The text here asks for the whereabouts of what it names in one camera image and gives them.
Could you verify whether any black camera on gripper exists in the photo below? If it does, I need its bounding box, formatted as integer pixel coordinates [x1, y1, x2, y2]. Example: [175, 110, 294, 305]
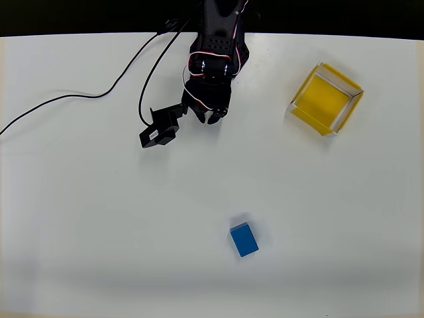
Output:
[138, 104, 189, 149]

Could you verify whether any black camera cable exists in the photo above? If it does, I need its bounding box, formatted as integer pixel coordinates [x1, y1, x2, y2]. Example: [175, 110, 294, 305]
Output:
[0, 18, 199, 136]

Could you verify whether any white red servo wire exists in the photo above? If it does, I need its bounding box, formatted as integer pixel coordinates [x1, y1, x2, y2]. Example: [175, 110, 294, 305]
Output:
[182, 50, 243, 111]

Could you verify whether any yellow paper box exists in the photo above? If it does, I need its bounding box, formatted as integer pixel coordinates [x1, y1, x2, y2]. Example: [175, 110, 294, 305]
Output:
[286, 61, 365, 138]

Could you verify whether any blue rectangular block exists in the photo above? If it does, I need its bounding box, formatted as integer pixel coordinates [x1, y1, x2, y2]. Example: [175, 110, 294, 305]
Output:
[229, 222, 260, 258]

